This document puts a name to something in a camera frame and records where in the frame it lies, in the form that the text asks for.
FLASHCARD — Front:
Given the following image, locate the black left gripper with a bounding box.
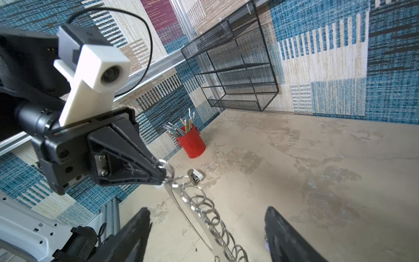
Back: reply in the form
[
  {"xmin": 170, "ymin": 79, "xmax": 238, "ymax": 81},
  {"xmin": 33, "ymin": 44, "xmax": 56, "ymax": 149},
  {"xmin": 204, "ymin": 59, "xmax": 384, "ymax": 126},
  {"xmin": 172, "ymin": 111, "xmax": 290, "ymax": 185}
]
[{"xmin": 31, "ymin": 107, "xmax": 167, "ymax": 195}]

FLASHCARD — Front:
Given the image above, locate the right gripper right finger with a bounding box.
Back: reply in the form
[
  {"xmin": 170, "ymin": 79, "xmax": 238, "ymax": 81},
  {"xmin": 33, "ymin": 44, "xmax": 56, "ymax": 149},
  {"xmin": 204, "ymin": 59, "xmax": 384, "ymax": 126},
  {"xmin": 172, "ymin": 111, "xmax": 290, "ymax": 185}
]
[{"xmin": 265, "ymin": 206, "xmax": 326, "ymax": 262}]

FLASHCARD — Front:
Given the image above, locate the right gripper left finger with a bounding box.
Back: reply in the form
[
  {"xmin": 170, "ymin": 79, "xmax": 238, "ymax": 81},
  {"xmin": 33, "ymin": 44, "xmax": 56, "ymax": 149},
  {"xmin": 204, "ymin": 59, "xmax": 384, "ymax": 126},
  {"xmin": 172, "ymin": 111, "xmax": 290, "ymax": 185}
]
[{"xmin": 89, "ymin": 207, "xmax": 152, "ymax": 262}]

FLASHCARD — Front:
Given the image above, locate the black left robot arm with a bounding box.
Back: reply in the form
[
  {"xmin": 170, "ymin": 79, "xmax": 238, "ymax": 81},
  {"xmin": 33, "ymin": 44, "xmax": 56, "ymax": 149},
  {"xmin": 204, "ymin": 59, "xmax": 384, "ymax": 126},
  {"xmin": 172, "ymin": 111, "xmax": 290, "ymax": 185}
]
[{"xmin": 1, "ymin": 24, "xmax": 167, "ymax": 262}]

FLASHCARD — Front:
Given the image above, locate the red pencil cup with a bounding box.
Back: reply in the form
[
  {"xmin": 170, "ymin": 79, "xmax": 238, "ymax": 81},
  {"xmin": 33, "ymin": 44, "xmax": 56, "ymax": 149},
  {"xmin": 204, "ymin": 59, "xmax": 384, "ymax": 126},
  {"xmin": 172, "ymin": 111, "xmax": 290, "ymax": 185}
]
[{"xmin": 162, "ymin": 108, "xmax": 206, "ymax": 159}]

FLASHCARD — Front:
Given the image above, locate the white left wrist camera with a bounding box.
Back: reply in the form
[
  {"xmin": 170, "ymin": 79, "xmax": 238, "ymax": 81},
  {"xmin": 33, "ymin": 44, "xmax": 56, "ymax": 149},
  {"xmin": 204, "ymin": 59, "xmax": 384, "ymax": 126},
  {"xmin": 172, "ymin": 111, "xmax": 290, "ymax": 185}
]
[{"xmin": 53, "ymin": 24, "xmax": 131, "ymax": 126}]

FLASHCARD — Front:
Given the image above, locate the black wire mesh shelf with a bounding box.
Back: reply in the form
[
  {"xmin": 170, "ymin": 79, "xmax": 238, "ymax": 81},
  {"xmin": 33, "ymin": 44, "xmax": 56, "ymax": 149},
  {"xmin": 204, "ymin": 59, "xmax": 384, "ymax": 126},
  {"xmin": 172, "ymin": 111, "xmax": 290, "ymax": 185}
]
[{"xmin": 181, "ymin": 1, "xmax": 279, "ymax": 111}]

